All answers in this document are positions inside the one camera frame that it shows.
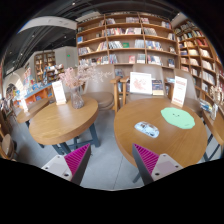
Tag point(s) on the white sign card left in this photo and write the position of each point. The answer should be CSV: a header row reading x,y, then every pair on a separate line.
x,y
59,92

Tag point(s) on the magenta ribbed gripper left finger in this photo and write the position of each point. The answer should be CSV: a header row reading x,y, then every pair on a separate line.
x,y
72,166

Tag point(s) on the round wooden table right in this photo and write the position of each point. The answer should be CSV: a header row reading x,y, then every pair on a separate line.
x,y
186,146

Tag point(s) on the glass vase right edge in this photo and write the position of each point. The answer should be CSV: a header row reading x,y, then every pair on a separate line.
x,y
218,97

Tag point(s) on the white sign card right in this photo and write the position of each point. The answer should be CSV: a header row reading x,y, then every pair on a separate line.
x,y
179,91

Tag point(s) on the round wooden table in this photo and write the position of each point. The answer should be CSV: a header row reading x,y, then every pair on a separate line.
x,y
60,125
186,146

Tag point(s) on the white picture book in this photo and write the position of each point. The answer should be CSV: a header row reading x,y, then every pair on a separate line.
x,y
140,83

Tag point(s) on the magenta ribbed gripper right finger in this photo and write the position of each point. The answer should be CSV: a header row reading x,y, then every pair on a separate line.
x,y
152,166

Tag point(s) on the beige wooden armchair left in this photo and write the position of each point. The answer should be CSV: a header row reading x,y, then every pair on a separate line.
x,y
104,87

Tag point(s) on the large wooden bookshelf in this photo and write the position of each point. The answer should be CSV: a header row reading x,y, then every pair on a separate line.
x,y
130,40

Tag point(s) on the white sign card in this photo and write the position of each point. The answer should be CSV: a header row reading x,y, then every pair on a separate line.
x,y
179,91
59,92

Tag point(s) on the beige wooden armchair right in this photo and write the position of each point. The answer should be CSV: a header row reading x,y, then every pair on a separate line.
x,y
156,73

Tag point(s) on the round wooden table left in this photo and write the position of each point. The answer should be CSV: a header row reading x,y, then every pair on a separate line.
x,y
60,125

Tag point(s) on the glass vase with pink flowers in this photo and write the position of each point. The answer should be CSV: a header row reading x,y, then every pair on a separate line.
x,y
74,78

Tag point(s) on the beige wooden armchair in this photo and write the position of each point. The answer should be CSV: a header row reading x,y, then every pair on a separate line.
x,y
104,87
156,73

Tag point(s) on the wooden chair far left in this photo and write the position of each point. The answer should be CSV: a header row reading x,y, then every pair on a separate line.
x,y
7,145

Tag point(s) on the wooden table right edge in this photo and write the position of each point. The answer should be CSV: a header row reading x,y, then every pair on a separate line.
x,y
216,127

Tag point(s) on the dark cover book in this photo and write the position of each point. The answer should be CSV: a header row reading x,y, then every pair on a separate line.
x,y
157,87

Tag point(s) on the small wooden table far left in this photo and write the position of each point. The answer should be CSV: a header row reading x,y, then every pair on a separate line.
x,y
33,109

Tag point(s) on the distant wooden bookshelf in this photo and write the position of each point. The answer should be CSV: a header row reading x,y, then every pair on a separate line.
x,y
46,69

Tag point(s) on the patterned computer mouse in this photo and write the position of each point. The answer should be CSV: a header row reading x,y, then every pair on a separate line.
x,y
148,129

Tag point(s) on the green round mouse pad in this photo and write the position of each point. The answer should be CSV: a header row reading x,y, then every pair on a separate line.
x,y
178,118

